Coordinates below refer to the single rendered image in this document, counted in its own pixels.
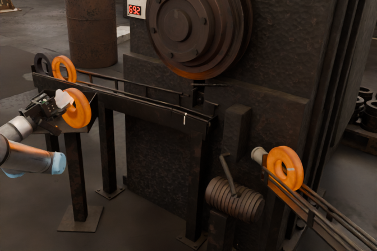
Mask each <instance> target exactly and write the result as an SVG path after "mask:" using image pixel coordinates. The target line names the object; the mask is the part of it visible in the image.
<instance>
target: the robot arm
mask: <svg viewBox="0 0 377 251"><path fill-rule="evenodd" d="M39 95H40V96H39ZM37 96H38V97H37ZM36 97H37V98H36ZM34 98H36V99H34ZM30 101H31V103H32V104H31V105H30V106H28V107H27V108H25V109H22V108H21V109H19V110H18V111H19V113H20V115H19V116H17V117H15V118H14V119H12V120H11V121H9V122H8V123H6V124H5V125H3V126H1V127H0V168H1V169H2V170H3V171H4V172H5V174H6V175H7V176H8V177H10V178H17V177H19V176H22V175H24V174H25V173H39V174H52V175H53V174H61V173H63V171H64V169H65V167H66V157H65V155H64V154H63V153H60V152H49V151H45V150H41V149H38V148H35V147H31V146H27V145H23V144H21V143H19V142H21V141H22V140H23V139H25V138H26V137H27V136H29V135H31V134H32V132H33V131H35V130H36V125H38V126H40V127H42V128H43V129H45V130H47V131H48V132H49V133H50V134H51V135H54V136H59V135H60V134H61V132H62V130H60V128H58V127H57V126H56V125H51V124H49V123H48V122H49V121H53V120H55V119H57V118H59V117H60V116H61V115H63V114H64V113H66V112H67V111H68V110H69V108H70V107H71V105H72V103H73V101H74V99H73V98H72V97H71V96H70V95H69V94H68V93H67V92H66V91H65V92H62V90H60V89H58V90H57V91H56V97H54V96H53V97H52V98H50V97H49V96H48V95H47V94H45V93H42V92H41V93H39V94H38V95H36V96H34V97H33V98H32V99H30ZM58 108H59V109H58Z"/></svg>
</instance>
